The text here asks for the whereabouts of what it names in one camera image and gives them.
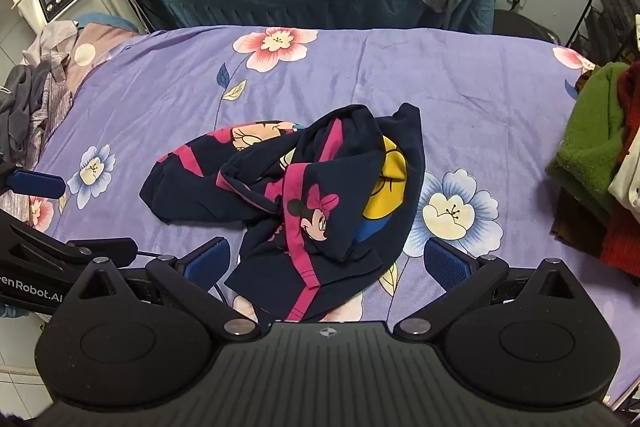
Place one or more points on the black metal rack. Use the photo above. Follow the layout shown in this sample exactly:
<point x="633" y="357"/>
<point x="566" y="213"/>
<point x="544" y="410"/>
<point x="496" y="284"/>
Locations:
<point x="607" y="17"/>

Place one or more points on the white garment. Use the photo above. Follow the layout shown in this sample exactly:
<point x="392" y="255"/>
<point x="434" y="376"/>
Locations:
<point x="627" y="187"/>

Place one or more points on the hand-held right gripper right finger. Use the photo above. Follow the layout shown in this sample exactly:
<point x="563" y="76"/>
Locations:
<point x="444" y="261"/>

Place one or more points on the black stool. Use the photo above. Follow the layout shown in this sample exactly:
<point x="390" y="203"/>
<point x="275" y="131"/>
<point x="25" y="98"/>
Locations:
<point x="525" y="27"/>

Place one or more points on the navy cartoon print garment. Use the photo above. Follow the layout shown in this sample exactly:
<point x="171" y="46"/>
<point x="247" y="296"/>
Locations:
<point x="320" y="187"/>

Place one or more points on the red garment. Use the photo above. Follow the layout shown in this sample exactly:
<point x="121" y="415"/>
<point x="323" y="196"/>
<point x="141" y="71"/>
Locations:
<point x="622" y="237"/>

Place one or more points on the purple floral bedsheet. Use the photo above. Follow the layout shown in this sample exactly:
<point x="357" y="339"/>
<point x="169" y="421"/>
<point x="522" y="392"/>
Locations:
<point x="400" y="72"/>

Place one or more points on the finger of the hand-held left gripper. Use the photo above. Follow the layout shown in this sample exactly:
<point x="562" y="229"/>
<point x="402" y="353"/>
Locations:
<point x="107" y="251"/>
<point x="37" y="184"/>

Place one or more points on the pile of grey clothes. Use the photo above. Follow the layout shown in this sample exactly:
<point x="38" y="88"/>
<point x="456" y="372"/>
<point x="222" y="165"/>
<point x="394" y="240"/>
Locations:
<point x="30" y="102"/>

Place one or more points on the green knitted sweater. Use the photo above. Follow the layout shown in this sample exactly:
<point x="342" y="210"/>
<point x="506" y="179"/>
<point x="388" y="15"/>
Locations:
<point x="590" y="132"/>

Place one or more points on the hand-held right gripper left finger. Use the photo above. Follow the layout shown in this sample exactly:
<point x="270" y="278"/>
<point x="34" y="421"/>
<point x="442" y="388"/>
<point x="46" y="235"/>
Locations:
<point x="209" y="261"/>

